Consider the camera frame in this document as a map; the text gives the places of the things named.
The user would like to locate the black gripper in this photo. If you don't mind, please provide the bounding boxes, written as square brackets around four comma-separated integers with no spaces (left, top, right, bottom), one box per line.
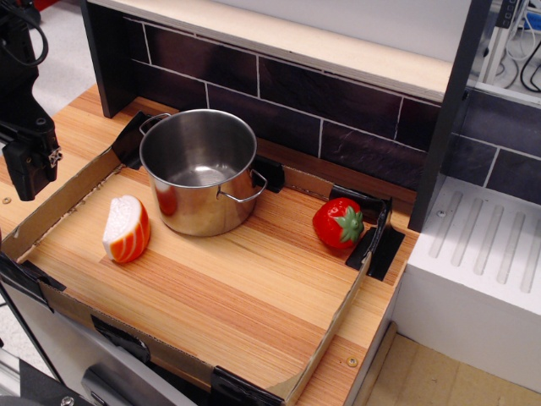
[1,86,63,201]

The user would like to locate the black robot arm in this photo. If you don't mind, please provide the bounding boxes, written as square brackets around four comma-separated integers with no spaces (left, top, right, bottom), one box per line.
[1,1,62,201]

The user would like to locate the wooden shelf with dark posts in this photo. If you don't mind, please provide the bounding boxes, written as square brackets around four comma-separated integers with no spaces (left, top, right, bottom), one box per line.
[81,1,477,230]

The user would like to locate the red toy strawberry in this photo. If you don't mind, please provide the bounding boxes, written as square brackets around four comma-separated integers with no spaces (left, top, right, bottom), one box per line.
[312,197,364,249]

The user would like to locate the white toy sink drainboard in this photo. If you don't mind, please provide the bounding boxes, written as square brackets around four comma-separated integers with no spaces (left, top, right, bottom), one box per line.
[392,178,540,391]

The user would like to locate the orange white toy sushi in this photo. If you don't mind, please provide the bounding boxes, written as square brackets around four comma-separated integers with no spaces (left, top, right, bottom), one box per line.
[102,195,150,263]

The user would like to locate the cables in background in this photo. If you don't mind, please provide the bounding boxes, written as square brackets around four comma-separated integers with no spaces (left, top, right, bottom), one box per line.
[496,0,541,92]

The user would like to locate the stainless steel pot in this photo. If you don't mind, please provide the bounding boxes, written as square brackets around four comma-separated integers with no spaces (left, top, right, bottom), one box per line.
[139,109,268,237]

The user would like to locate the cardboard fence with black tape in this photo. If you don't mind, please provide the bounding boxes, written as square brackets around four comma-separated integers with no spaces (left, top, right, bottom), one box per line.
[1,108,393,405]

